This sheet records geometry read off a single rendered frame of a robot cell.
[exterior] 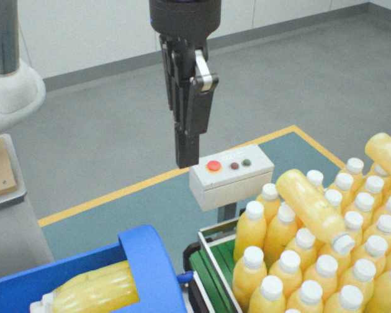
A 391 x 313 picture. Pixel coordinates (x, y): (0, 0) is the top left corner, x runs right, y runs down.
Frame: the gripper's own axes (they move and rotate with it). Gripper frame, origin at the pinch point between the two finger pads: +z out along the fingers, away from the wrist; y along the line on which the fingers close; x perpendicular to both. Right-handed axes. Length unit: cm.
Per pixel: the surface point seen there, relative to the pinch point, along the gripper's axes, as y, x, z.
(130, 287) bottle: -3.5, 11.7, 23.8
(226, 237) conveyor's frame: 19, -18, 53
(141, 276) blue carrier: -4.8, 9.7, 19.8
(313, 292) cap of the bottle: -12.1, -20.0, 32.3
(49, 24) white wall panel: 282, 11, 83
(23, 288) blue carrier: 11.1, 30.9, 35.7
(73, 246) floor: 104, 30, 143
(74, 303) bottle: -3.1, 20.6, 23.8
